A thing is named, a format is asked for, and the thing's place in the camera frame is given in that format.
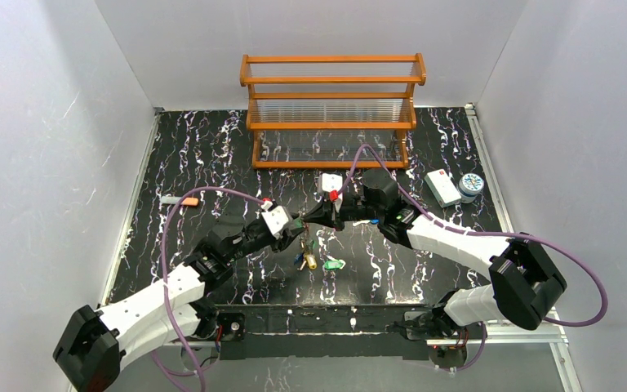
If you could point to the blue white round tin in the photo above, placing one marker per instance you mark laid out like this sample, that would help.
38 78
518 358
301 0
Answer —
470 186

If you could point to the orange wooden shelf rack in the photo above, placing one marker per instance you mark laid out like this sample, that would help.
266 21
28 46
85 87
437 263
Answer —
331 94

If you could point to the green key tag far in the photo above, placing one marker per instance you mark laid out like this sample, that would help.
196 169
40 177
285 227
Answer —
334 264

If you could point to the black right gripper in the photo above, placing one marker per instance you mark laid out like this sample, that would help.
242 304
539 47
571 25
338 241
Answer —
338 210

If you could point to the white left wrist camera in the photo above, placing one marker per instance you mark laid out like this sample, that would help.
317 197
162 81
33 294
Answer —
276 218

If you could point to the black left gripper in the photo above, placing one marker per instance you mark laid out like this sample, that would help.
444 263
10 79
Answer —
292 229

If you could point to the white rectangular box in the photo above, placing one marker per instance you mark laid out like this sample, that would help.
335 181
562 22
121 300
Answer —
442 188

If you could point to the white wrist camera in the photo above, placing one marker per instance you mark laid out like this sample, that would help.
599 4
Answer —
276 218
329 186

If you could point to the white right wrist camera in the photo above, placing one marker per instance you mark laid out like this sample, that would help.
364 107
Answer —
329 186

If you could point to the yellow key tag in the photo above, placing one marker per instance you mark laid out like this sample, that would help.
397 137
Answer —
311 262

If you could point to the orange grey marker pen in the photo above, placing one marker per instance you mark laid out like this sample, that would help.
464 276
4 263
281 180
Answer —
175 200

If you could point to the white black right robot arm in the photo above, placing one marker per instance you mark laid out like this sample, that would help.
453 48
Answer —
523 282

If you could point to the cluster of tagged keys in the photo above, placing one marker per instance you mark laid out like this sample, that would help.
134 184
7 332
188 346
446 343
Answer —
308 245

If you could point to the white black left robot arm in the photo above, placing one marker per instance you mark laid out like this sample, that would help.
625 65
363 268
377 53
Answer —
97 344

